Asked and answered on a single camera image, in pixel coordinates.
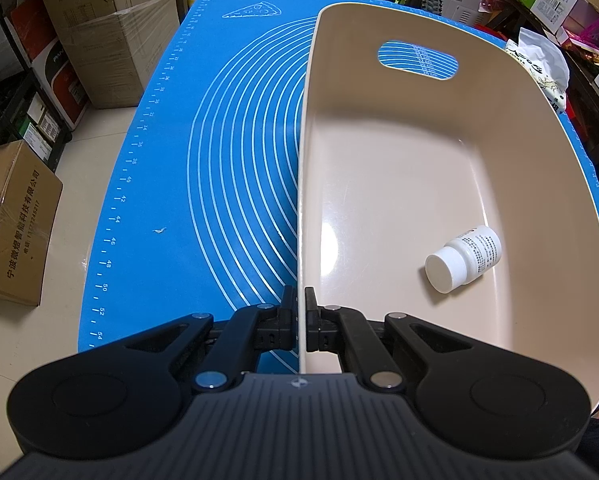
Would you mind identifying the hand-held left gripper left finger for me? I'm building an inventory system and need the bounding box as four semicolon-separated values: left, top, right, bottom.
122;285;300;393

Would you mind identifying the beige plastic basket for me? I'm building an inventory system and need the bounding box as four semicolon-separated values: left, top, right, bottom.
297;3;599;411

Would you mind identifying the brown printed cardboard box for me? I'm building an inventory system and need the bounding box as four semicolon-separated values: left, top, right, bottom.
0;140;64;308

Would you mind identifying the blue silicone baking mat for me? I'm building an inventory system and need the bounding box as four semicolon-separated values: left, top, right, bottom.
77;0;599;411

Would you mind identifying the white appliance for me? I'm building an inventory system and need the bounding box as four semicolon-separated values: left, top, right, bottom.
442;0;506;28

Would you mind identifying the dark wooden side table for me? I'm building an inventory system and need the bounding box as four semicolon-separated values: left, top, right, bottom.
489;0;599;163

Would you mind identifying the red and white appliance box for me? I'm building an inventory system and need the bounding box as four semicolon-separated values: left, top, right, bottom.
30;42;90;130

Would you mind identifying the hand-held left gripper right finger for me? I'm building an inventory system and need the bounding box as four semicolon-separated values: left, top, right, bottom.
303;286;473;392

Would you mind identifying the white pill bottle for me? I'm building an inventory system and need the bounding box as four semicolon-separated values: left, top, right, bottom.
425;225;503;294

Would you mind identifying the white patterned tissue pack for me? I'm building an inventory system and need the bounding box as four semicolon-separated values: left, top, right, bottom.
503;27;571;111

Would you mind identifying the large plastic-wrapped cardboard box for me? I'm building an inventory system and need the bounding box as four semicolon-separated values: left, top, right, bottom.
34;0;181;109

